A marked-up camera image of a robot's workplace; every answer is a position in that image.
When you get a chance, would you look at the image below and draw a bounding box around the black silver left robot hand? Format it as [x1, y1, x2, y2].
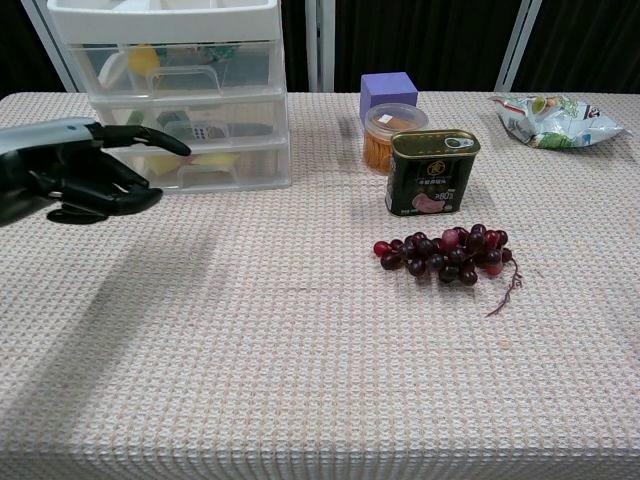
[0, 117, 193, 226]

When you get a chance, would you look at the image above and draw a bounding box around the yellow-green plastic pouch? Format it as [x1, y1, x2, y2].
[192, 152, 241, 174]

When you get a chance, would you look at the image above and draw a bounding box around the clear drawer with yellow block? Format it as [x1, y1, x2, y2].
[107, 143, 292, 194]

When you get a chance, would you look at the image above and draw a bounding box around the white plate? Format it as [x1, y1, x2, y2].
[97, 53, 134, 89]

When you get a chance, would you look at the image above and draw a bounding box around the clear drawer with yellow ball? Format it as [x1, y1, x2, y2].
[69, 42, 281, 97]

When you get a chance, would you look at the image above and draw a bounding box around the dark green small box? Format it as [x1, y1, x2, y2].
[157, 110, 194, 136]

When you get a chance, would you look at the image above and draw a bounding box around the yellow ball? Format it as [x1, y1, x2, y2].
[127, 44, 161, 74]

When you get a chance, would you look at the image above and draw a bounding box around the green patterned packet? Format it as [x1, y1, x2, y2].
[199, 44, 236, 62]

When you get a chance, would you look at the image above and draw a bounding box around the beige waffle tablecloth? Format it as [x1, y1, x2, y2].
[0, 91, 640, 480]

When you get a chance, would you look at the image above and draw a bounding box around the clear jar of orange snacks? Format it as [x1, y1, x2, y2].
[363, 102, 430, 176]

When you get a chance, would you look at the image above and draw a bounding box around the purple foam cube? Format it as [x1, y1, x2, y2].
[359, 72, 420, 124]

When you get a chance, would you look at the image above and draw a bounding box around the dark green luncheon meat can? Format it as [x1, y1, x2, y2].
[384, 129, 482, 218]

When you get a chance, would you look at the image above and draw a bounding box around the red grape bunch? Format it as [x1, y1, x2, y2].
[373, 223, 525, 319]

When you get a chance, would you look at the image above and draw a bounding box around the black curtain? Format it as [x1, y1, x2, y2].
[0, 0, 640, 94]

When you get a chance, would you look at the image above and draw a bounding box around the white green snack bag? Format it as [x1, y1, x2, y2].
[489, 93, 632, 151]

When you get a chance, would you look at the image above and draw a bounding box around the slanted white frame post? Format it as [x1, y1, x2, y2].
[20, 0, 80, 94]
[493, 0, 544, 93]

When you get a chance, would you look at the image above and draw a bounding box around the white plastic drawer cabinet frame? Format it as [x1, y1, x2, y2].
[47, 0, 293, 194]

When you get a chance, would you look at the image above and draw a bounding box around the upright white frame post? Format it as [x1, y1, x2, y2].
[304, 0, 337, 93]

